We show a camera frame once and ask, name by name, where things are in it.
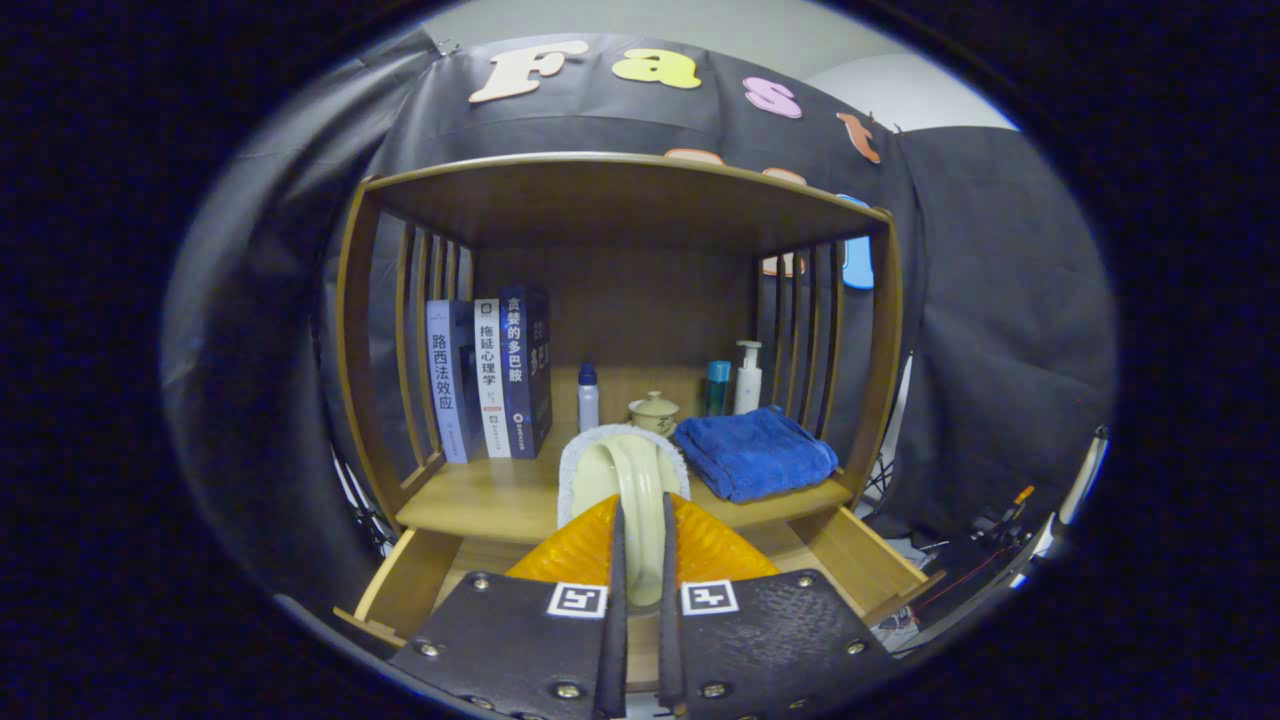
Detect wooden drawer with black knob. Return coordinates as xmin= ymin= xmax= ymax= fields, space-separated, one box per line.
xmin=333 ymin=505 xmax=946 ymax=691

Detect black equipment with orange part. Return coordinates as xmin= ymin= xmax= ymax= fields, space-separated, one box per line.
xmin=900 ymin=485 xmax=1051 ymax=641

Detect white pump bottle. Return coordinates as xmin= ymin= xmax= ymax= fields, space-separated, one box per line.
xmin=733 ymin=340 xmax=764 ymax=416

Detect wooden countertop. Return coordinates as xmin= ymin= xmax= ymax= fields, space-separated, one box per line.
xmin=395 ymin=365 xmax=856 ymax=546

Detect black tripod stand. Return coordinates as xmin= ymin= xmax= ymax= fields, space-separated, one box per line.
xmin=860 ymin=350 xmax=916 ymax=521

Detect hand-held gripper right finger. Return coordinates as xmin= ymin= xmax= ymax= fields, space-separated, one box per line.
xmin=657 ymin=492 xmax=901 ymax=720

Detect dark blue book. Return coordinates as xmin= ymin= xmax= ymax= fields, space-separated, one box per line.
xmin=498 ymin=285 xmax=554 ymax=459

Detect black backdrop cloth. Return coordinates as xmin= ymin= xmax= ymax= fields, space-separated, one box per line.
xmin=160 ymin=30 xmax=1119 ymax=601

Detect pale green scrub brush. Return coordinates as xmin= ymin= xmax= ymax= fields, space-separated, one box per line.
xmin=556 ymin=423 xmax=693 ymax=608

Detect white device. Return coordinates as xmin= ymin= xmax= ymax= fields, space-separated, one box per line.
xmin=1055 ymin=425 xmax=1111 ymax=526

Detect folded blue towel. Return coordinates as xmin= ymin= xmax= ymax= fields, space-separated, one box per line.
xmin=672 ymin=405 xmax=840 ymax=504

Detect tangled thin cables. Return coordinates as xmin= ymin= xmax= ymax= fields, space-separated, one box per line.
xmin=880 ymin=600 xmax=931 ymax=651

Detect white book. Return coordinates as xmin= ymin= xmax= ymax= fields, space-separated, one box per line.
xmin=473 ymin=297 xmax=513 ymax=459

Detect wooden cabinet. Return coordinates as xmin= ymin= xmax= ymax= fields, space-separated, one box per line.
xmin=335 ymin=152 xmax=906 ymax=541

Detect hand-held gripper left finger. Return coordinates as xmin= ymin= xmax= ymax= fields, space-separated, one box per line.
xmin=388 ymin=493 xmax=629 ymax=720

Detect light blue book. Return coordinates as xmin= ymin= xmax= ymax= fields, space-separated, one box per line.
xmin=426 ymin=299 xmax=481 ymax=464

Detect beige lidded teacup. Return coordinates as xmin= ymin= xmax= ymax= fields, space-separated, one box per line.
xmin=628 ymin=391 xmax=681 ymax=438

